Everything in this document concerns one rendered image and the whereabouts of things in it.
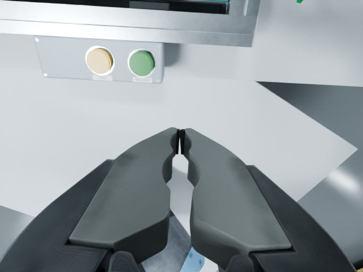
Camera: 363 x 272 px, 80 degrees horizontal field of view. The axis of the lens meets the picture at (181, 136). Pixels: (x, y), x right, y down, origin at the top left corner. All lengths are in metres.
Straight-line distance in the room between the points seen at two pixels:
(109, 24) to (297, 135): 0.50
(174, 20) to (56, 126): 0.39
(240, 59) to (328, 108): 1.30
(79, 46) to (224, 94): 0.31
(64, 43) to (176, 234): 0.43
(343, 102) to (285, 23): 1.30
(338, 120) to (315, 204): 0.80
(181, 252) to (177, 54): 0.42
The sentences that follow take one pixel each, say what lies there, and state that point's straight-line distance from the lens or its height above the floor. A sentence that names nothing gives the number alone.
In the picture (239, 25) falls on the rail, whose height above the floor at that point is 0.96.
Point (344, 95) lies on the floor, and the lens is 1.77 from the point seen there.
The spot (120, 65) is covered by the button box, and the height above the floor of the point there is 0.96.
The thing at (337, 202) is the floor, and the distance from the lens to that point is 2.36.
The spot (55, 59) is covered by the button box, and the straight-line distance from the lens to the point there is 0.45.
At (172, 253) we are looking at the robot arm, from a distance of 0.52.
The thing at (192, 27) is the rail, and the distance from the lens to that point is 0.39.
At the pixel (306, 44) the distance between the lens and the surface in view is 0.55.
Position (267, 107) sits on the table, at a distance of 0.56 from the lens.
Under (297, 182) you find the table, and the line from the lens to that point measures 0.73.
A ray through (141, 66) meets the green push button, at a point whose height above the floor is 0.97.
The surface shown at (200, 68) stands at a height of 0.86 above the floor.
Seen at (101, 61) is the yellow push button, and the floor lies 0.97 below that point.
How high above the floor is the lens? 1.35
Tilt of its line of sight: 61 degrees down
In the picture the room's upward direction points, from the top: 179 degrees clockwise
